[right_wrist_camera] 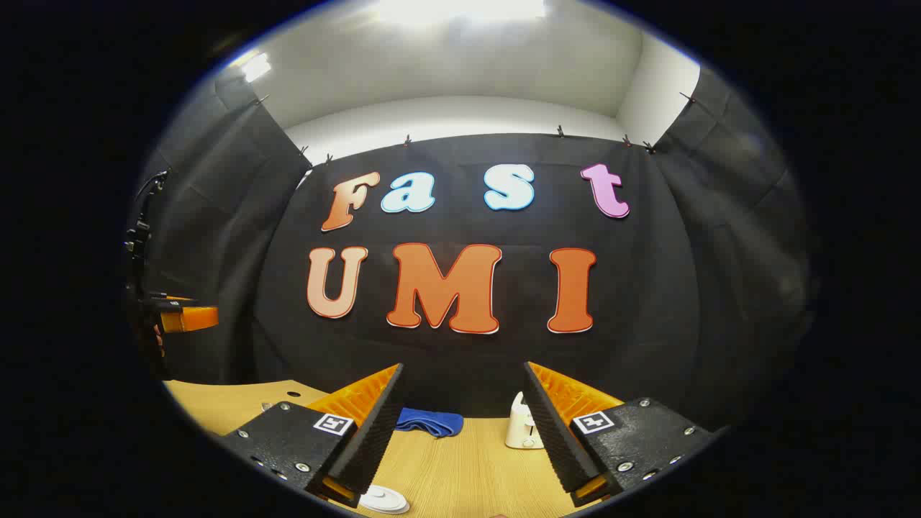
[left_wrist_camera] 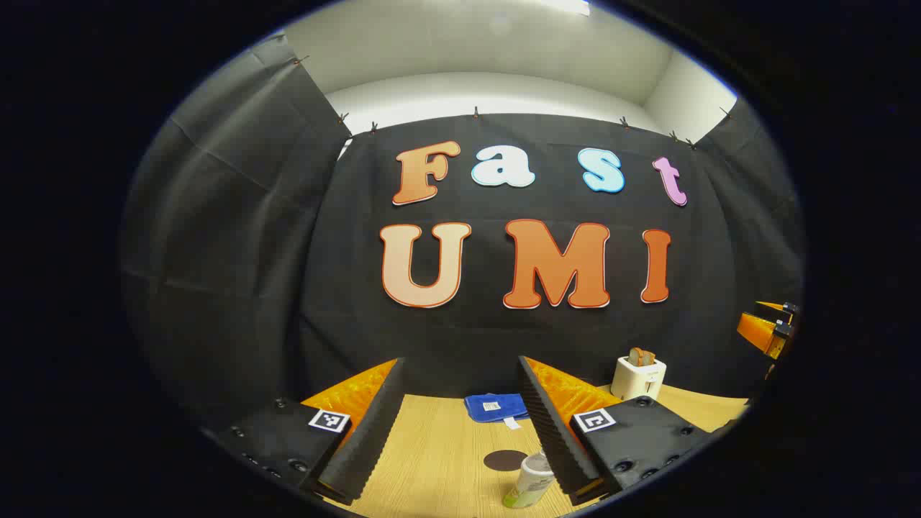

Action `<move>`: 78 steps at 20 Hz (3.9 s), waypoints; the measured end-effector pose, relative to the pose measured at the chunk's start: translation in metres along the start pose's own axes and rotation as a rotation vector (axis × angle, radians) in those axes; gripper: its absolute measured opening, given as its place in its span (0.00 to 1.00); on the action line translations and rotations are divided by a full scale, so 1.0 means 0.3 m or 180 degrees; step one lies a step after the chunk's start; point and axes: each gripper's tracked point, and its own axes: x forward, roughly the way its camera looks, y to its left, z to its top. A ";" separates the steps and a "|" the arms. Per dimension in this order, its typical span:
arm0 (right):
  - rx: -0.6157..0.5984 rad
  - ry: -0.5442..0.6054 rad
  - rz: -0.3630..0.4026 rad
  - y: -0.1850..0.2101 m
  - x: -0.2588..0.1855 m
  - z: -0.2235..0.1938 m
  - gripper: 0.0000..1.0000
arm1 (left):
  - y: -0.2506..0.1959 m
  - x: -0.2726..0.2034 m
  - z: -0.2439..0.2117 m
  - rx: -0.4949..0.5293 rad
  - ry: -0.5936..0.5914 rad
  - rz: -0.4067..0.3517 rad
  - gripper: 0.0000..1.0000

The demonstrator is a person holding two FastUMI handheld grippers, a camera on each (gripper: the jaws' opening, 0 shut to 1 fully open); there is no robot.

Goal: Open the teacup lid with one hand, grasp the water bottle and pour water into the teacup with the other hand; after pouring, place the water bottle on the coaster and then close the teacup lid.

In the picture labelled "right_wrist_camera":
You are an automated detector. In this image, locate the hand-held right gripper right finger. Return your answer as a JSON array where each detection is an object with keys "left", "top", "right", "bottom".
[{"left": 522, "top": 360, "right": 724, "bottom": 509}]

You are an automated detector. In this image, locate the white teacup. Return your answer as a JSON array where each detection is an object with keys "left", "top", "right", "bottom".
[{"left": 358, "top": 484, "right": 411, "bottom": 515}]

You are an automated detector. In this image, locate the cream toaster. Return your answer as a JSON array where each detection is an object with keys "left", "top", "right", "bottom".
[{"left": 505, "top": 392, "right": 545, "bottom": 450}]

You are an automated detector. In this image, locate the blue towel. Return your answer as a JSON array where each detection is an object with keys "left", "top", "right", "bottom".
[{"left": 394, "top": 407, "right": 465, "bottom": 438}]

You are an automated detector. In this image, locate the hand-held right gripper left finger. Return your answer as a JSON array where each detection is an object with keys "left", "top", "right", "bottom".
[{"left": 214, "top": 362, "right": 405, "bottom": 509}]

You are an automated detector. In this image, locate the bright ceiling light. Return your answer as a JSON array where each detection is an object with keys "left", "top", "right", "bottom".
[
  {"left": 374, "top": 0, "right": 548, "bottom": 26},
  {"left": 237, "top": 52, "right": 273, "bottom": 83}
]

